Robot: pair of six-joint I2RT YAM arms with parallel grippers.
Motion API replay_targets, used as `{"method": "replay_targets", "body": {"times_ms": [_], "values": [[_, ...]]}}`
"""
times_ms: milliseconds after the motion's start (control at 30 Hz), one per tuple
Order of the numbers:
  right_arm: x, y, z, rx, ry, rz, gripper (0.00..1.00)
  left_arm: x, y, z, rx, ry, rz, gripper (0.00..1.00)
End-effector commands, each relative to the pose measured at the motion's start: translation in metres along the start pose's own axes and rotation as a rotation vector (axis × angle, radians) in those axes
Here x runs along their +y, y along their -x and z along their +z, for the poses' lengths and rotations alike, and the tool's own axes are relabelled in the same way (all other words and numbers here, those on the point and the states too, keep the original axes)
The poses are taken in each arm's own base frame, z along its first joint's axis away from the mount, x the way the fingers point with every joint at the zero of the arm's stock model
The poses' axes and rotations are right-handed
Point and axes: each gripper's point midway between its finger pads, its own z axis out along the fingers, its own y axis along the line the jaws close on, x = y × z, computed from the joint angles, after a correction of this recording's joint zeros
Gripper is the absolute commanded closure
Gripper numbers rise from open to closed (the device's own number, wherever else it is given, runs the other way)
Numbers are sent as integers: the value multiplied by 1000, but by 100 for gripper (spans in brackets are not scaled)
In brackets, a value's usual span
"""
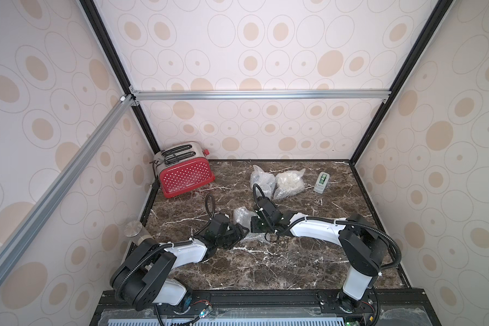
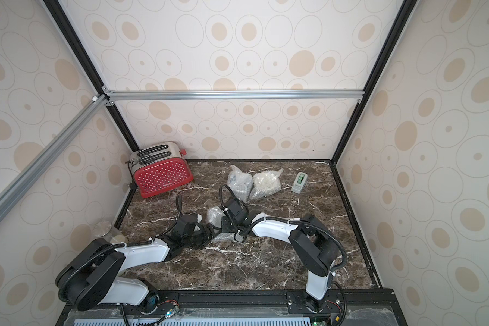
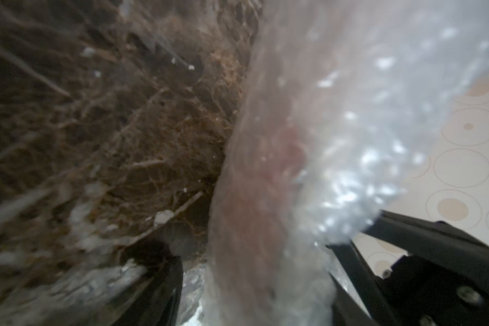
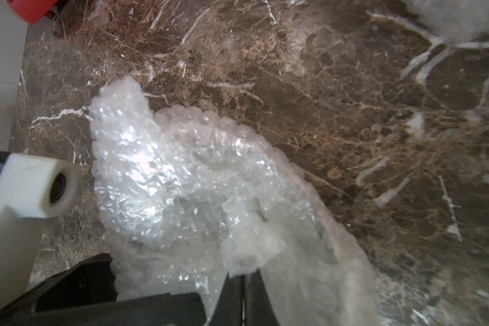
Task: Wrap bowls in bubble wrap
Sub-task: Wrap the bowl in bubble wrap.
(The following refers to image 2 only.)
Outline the bubble wrap sheet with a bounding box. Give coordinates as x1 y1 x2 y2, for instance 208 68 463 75
206 206 234 243
227 165 253 202
249 168 284 200

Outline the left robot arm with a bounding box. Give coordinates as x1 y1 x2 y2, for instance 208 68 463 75
55 214 221 313

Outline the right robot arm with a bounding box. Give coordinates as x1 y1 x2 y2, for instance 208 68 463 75
220 198 347 312

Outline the red silver toaster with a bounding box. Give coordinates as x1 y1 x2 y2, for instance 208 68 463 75
127 142 194 198

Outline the horizontal aluminium rail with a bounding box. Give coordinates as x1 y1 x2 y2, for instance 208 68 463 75
107 89 364 101

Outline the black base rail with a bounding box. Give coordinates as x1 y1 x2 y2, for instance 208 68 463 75
57 289 407 325

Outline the left diagonal aluminium rail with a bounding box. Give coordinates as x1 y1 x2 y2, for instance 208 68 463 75
0 95 107 223

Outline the black left frame post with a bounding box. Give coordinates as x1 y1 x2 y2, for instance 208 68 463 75
42 0 140 152

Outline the black frame post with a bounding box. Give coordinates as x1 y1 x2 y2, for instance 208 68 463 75
42 0 140 152
330 0 418 167

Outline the black right frame post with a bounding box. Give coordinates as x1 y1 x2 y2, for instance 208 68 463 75
330 0 418 167

